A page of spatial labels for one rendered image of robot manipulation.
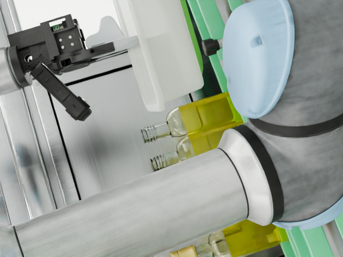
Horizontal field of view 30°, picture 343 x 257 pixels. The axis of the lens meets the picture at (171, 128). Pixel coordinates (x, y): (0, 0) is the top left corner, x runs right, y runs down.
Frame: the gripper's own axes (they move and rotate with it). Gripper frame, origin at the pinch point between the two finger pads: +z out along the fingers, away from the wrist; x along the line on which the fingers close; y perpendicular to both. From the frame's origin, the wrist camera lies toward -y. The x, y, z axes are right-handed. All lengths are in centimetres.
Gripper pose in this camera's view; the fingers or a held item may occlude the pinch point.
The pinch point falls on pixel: (137, 43)
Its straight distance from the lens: 105.9
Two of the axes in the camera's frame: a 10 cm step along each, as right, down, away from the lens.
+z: 9.6, -2.9, -0.1
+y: -2.9, -9.6, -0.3
